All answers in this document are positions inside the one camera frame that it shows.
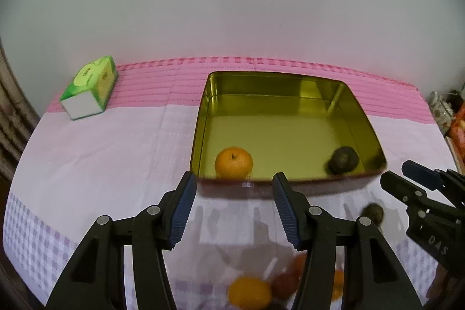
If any green tissue box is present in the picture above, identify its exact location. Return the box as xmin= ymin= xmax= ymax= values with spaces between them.
xmin=59 ymin=55 xmax=119 ymax=121

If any beige patterned curtain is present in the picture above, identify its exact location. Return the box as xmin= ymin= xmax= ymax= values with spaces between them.
xmin=0 ymin=37 xmax=40 ymax=183

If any red tomato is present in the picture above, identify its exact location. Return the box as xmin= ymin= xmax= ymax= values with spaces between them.
xmin=272 ymin=270 xmax=304 ymax=300

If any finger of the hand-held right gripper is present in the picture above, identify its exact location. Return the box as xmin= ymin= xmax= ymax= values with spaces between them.
xmin=380 ymin=171 xmax=427 ymax=203
xmin=401 ymin=160 xmax=442 ymax=189

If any orange tangerine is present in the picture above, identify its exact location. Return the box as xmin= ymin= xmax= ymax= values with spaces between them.
xmin=214 ymin=146 xmax=253 ymax=180
xmin=228 ymin=277 xmax=273 ymax=309

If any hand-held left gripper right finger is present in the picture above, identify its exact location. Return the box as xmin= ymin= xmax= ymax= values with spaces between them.
xmin=272 ymin=172 xmax=424 ymax=310

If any olive brown round fruit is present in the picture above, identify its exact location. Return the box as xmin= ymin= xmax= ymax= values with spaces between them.
xmin=363 ymin=204 xmax=385 ymax=227

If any red tin box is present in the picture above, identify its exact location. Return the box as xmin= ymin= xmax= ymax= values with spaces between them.
xmin=190 ymin=70 xmax=387 ymax=185

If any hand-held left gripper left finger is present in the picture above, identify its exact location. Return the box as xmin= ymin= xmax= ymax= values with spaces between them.
xmin=45 ymin=171 xmax=198 ymax=310

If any person's right hand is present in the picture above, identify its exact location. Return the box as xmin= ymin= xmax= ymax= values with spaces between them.
xmin=428 ymin=264 xmax=453 ymax=300

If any pink checked tablecloth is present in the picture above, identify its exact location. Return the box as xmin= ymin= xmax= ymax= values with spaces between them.
xmin=3 ymin=56 xmax=462 ymax=310

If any orange red packet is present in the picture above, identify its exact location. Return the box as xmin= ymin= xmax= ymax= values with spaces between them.
xmin=447 ymin=103 xmax=465 ymax=158

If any floral ceramic teapot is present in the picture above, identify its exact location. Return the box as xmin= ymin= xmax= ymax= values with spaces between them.
xmin=429 ymin=90 xmax=456 ymax=132

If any dark wrinkled fruit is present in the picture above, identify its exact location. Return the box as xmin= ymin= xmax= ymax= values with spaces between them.
xmin=329 ymin=146 xmax=360 ymax=175

